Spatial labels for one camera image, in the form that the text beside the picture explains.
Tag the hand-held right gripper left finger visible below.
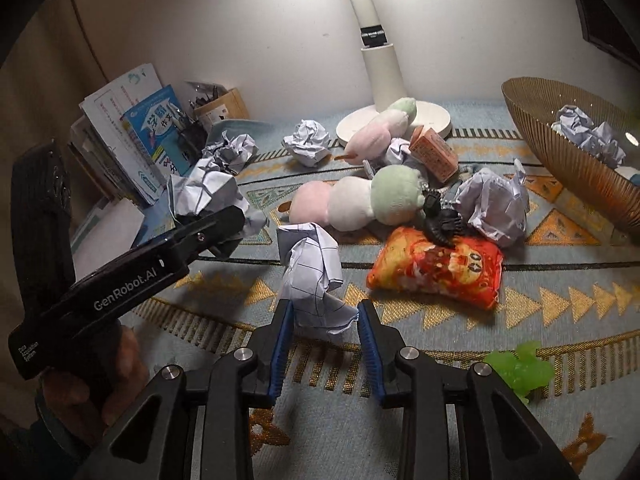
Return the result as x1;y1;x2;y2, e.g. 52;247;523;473
75;299;296;480

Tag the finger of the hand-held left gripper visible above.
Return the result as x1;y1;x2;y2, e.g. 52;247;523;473
167;205;247;261

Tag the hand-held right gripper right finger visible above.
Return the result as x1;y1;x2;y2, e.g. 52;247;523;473
356;299;581;480

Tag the grid-lined paper ball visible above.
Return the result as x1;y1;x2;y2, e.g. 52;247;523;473
276;222;360;346

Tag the brown ribbed basket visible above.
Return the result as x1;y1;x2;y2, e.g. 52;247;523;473
501;76;640;233

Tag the person's left hand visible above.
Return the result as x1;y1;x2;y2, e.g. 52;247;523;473
35;325;151;446

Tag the white flat notebook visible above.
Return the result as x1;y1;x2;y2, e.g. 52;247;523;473
70;195;148;261

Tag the black pen holder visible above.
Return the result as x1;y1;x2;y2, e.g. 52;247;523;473
172;110;208;161

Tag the orange snack packet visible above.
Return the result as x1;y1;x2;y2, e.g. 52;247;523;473
366;226;504;311

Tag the wooden pen box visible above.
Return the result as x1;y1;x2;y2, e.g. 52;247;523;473
192;87;250;123

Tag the bundle of pens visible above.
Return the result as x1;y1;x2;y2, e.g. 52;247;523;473
185;80;226;108

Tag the three-ball dango plush toy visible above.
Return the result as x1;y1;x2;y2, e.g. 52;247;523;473
280;165;426;231
344;96;418;159

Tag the row of upright books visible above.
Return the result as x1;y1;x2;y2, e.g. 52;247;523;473
67;115;146;206

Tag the green slime toy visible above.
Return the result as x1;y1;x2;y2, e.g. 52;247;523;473
482;341;556;403

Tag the orange carton box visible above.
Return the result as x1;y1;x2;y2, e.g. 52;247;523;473
409;126;459;183

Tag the white desk lamp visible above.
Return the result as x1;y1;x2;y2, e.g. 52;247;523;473
334;0;453;142

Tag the dark framed panel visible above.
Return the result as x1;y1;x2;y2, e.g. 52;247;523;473
560;0;640;68

